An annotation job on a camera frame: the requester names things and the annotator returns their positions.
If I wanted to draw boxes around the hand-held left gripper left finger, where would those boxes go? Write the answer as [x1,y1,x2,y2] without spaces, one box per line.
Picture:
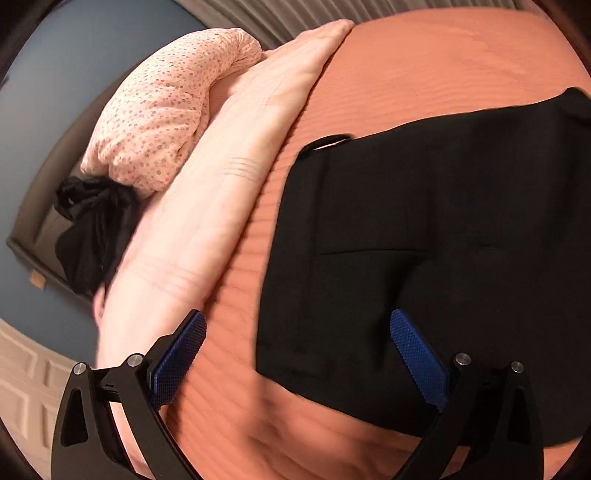
[48,310,208,480]

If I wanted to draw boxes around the orange quilted bed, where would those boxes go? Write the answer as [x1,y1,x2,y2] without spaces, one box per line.
[139,9,591,480]

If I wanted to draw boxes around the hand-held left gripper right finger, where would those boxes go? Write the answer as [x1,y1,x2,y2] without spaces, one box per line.
[389,308,546,480]

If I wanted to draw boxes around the floral pink pillow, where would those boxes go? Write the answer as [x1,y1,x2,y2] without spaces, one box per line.
[81,28,264,195]

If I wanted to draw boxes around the black crumpled cloth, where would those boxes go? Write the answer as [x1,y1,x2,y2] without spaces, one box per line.
[54,176,141,296]

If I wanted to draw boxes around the pink folded blanket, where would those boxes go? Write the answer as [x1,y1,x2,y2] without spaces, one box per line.
[92,19,356,480]

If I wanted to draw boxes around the grey padded headboard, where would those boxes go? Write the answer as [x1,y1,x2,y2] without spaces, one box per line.
[6,83,116,301]

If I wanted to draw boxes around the white panelled door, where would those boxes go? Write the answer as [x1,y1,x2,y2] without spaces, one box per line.
[0,318,100,462]

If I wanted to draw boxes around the grey pleated curtain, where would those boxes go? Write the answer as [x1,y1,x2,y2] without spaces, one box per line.
[178,0,402,49]

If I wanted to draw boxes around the black pants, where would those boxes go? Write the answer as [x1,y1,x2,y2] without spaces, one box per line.
[256,87,591,448]

